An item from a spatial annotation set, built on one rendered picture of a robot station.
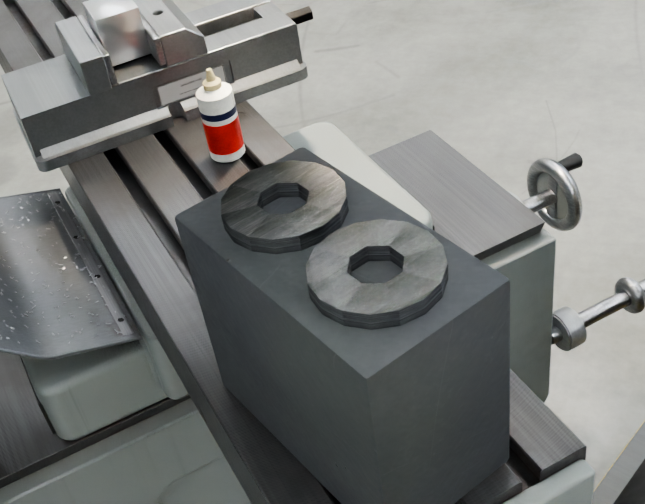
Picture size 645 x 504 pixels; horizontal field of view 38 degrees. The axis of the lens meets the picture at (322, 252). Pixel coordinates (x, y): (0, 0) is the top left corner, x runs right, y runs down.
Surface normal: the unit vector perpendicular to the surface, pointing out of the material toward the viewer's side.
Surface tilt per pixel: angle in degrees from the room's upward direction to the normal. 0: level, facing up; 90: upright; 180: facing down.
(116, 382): 90
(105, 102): 90
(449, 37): 0
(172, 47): 90
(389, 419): 90
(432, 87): 0
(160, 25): 0
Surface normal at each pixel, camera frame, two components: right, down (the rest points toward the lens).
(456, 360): 0.61, 0.46
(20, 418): -0.13, -0.75
